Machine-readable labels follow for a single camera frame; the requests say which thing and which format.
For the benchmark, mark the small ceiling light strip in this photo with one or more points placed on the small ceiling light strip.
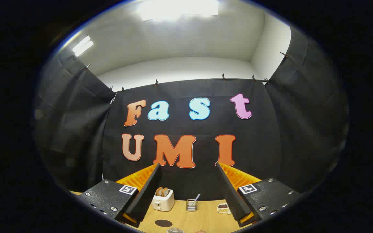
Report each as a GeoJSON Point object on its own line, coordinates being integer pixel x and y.
{"type": "Point", "coordinates": [83, 46]}

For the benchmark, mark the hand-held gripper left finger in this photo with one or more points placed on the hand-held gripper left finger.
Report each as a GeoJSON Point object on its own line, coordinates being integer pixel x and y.
{"type": "Point", "coordinates": [146, 197]}

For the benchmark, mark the white toaster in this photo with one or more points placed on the white toaster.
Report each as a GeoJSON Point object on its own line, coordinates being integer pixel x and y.
{"type": "Point", "coordinates": [163, 203]}

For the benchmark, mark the toast slice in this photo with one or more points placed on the toast slice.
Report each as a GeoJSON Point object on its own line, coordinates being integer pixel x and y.
{"type": "Point", "coordinates": [165, 192]}
{"type": "Point", "coordinates": [159, 191]}

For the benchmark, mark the brown round coaster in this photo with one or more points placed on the brown round coaster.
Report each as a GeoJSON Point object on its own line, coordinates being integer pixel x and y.
{"type": "Point", "coordinates": [163, 223]}

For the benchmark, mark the row of small black clips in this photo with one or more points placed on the row of small black clips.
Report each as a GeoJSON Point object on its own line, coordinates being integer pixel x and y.
{"type": "Point", "coordinates": [156, 83]}

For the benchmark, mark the striped straw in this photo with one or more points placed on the striped straw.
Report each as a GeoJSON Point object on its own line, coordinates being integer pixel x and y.
{"type": "Point", "coordinates": [197, 198]}

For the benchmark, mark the white divided grain dish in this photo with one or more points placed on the white divided grain dish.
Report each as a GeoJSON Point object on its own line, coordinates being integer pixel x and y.
{"type": "Point", "coordinates": [222, 207]}

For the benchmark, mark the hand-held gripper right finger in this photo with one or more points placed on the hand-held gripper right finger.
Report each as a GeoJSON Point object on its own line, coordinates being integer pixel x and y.
{"type": "Point", "coordinates": [231, 197]}

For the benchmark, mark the large ceiling light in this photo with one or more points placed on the large ceiling light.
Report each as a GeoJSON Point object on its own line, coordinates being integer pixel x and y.
{"type": "Point", "coordinates": [176, 8]}

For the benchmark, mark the wooden table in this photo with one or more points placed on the wooden table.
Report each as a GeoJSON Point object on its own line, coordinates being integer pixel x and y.
{"type": "Point", "coordinates": [202, 220]}

